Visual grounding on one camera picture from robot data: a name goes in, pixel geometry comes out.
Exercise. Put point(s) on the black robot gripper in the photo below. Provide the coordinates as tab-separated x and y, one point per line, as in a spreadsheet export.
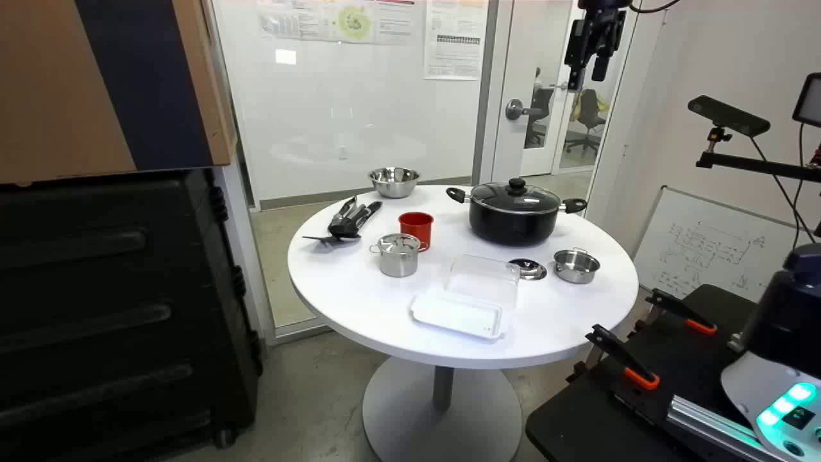
593	38

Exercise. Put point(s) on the small steel pot lid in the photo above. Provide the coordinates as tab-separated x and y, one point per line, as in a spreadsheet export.
526	268

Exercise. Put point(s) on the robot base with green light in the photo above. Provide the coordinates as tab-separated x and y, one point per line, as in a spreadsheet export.
780	403

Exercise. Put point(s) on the black glass pot lid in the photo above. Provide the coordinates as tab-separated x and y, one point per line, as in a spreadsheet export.
513	195

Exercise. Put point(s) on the large black pot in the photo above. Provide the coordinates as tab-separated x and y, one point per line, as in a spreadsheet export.
513	228

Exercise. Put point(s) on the small steel pot right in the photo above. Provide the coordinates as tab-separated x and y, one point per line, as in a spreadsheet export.
575	264

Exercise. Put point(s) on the small steel pot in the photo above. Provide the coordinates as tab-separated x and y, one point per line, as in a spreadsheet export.
395	255
575	264

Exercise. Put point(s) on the small steel pot left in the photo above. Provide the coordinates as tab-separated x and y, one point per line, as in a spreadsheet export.
395	255

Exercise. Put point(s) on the white container lid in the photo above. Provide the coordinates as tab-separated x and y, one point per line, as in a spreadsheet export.
435	312

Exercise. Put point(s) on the steel bowl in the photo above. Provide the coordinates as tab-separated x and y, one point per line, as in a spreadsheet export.
393	181

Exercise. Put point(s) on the red plastic cup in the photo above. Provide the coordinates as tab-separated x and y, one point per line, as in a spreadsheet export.
416	224

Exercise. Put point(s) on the clear plastic container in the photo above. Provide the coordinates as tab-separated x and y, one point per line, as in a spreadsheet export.
481	283

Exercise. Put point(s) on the black orange clamp far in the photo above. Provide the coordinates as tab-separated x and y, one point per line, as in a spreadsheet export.
682	312

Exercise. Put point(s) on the black orange clamp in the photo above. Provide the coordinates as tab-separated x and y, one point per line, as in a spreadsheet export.
682	312
629	364

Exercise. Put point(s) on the white round table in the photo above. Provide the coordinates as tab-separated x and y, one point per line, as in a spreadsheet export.
445	396

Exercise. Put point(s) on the black kitchen utensils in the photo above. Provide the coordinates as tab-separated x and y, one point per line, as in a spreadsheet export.
348	221

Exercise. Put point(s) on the black orange clamp near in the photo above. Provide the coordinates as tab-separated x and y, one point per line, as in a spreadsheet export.
629	364

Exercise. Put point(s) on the black side table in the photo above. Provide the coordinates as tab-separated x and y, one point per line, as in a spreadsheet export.
602	416

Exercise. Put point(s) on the brown and blue board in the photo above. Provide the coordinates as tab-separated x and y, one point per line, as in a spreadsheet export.
94	88

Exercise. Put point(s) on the black equipment case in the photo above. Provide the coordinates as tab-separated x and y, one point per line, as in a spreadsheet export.
121	321

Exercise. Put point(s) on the door handle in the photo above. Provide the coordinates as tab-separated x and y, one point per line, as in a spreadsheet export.
516	110

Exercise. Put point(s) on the black camera on stand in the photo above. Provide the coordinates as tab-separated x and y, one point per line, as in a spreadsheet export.
721	114

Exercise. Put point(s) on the whiteboard leaning on wall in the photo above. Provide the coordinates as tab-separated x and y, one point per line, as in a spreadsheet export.
694	241

